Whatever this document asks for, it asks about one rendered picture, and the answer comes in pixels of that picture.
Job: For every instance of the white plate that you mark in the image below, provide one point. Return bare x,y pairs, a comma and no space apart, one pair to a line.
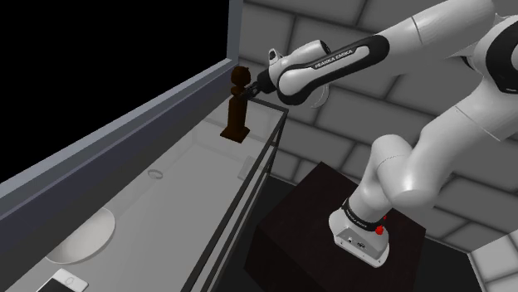
85,238

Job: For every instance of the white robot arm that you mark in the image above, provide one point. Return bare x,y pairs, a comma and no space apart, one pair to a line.
425,161

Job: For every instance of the brown wooden figure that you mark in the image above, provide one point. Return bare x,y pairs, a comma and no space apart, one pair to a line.
236,113

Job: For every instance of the white phone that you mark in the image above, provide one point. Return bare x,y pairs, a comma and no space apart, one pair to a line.
64,283

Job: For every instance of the dark robot stand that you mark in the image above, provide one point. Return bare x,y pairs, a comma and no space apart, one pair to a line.
307,238

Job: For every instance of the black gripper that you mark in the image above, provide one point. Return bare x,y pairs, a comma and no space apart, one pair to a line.
259,83

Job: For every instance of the glass table with black frame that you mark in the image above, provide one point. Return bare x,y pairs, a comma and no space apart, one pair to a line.
170,218

